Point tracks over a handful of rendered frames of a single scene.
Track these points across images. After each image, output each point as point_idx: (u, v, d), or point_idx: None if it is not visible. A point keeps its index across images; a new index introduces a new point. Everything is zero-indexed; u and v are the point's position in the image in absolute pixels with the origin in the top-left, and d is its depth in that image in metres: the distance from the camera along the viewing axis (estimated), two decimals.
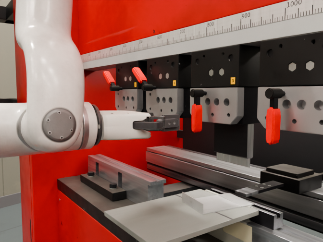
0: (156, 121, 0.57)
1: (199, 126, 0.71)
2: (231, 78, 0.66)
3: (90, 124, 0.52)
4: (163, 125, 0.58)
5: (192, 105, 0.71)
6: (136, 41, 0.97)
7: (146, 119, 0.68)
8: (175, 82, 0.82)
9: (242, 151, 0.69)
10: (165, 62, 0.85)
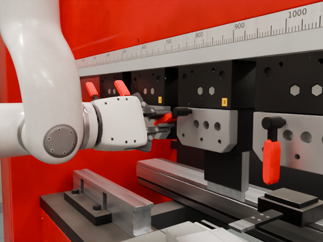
0: (147, 138, 0.62)
1: None
2: (222, 98, 0.56)
3: (86, 148, 0.54)
4: (151, 138, 0.63)
5: (170, 113, 0.64)
6: (120, 50, 0.87)
7: (161, 116, 0.66)
8: (161, 99, 0.72)
9: (236, 183, 0.59)
10: (150, 76, 0.75)
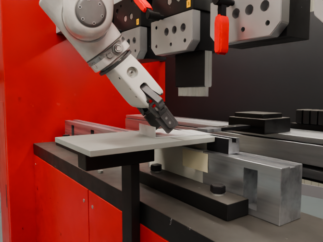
0: None
1: (138, 3, 0.74)
2: (187, 1, 0.64)
3: None
4: None
5: (146, 6, 0.70)
6: None
7: (165, 121, 0.63)
8: (138, 20, 0.79)
9: (200, 79, 0.67)
10: (129, 3, 0.83)
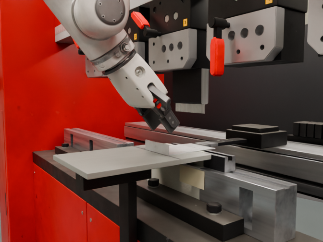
0: None
1: (135, 19, 0.75)
2: (183, 19, 0.65)
3: None
4: None
5: (144, 24, 0.71)
6: None
7: (167, 121, 0.63)
8: (136, 35, 0.80)
9: (197, 97, 0.67)
10: None
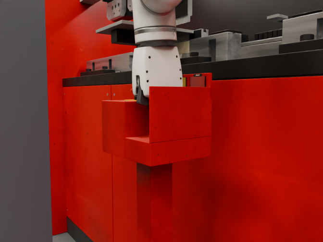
0: None
1: None
2: None
3: (139, 35, 0.60)
4: None
5: None
6: None
7: None
8: None
9: (185, 11, 1.07)
10: None
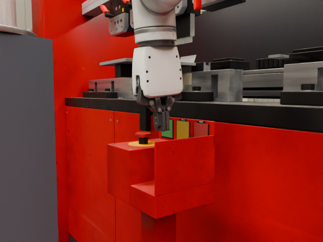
0: (151, 100, 0.63)
1: None
2: None
3: (139, 35, 0.60)
4: (149, 106, 0.64)
5: None
6: None
7: (162, 120, 0.66)
8: None
9: (187, 31, 1.08)
10: None
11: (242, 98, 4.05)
